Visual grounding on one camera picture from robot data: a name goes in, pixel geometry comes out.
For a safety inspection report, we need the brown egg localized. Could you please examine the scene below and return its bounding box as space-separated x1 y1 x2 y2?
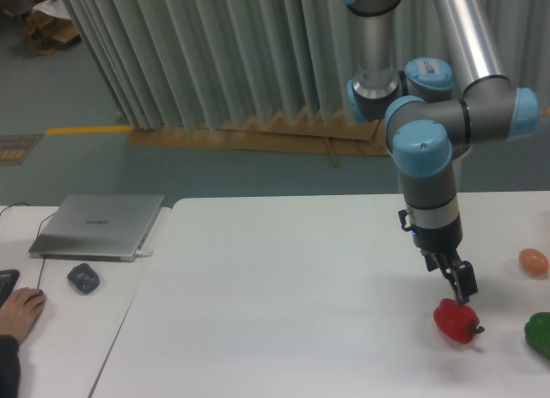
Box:
518 248 549 276

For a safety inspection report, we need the grey pleated curtain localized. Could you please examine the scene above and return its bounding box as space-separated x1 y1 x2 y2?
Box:
53 0 469 135

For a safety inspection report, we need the person's bare hand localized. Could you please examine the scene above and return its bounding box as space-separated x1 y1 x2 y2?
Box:
1 287 46 345

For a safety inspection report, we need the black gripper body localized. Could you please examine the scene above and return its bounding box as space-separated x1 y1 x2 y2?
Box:
398 210 463 254

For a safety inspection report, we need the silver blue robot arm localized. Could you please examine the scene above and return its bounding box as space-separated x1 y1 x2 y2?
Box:
341 0 540 305

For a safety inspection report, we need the flat brown cardboard sheet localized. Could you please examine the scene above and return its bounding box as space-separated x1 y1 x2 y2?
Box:
125 108 388 167

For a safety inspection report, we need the dark sleeved forearm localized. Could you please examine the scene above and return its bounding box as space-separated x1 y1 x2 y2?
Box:
0 335 21 398

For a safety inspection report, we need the green bell pepper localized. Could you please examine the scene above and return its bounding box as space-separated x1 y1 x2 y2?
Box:
524 312 550 360

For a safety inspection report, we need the white usb plug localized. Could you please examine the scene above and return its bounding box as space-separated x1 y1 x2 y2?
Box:
135 251 153 259

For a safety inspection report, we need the black mouse cable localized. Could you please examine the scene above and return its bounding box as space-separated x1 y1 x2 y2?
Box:
0 202 61 292

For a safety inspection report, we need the crumpled brown cardboard pile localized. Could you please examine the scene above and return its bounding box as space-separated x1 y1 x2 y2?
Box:
1 0 81 55

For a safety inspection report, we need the black round controller device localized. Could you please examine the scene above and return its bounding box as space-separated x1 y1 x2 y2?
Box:
67 263 101 295

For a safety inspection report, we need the red bell pepper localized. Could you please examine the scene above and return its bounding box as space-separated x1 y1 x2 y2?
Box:
432 298 485 344

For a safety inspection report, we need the silver closed laptop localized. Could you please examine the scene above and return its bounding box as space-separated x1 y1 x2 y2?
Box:
28 194 164 262

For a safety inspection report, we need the black keyboard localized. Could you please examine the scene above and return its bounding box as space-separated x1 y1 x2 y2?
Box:
0 269 20 306

